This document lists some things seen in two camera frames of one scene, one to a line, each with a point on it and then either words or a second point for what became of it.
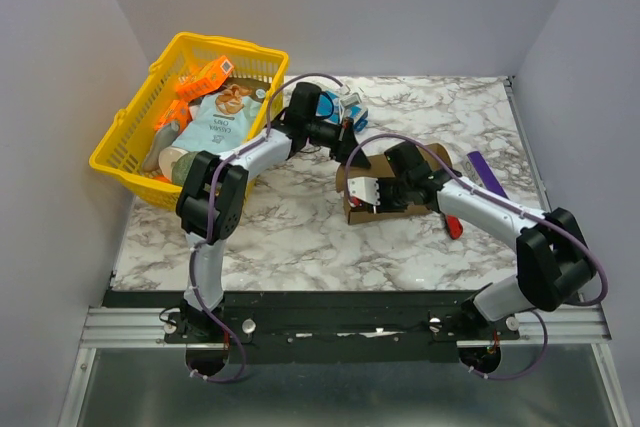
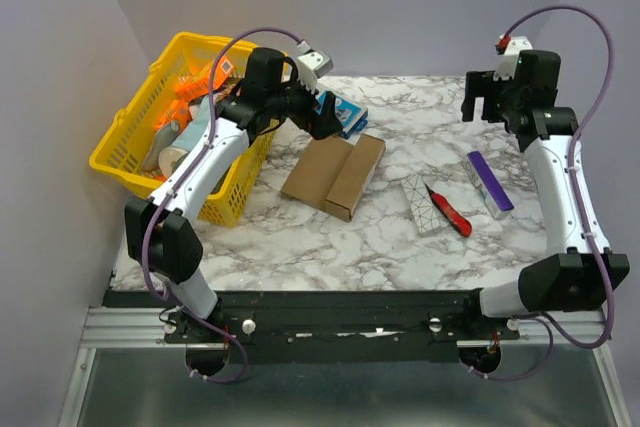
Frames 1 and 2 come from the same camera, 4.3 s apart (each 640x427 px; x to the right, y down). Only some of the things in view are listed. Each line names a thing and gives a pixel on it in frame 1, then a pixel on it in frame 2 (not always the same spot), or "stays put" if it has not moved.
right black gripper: [385, 192] -> [481, 85]
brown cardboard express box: [431, 153] -> [332, 175]
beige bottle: [162, 138] stays put
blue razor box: [334, 106] stays put
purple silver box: [485, 173] stays put
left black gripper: [343, 142] -> [314, 123]
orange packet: [179, 112] stays put
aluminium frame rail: [113, 327] stays put
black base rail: [355, 327] stays put
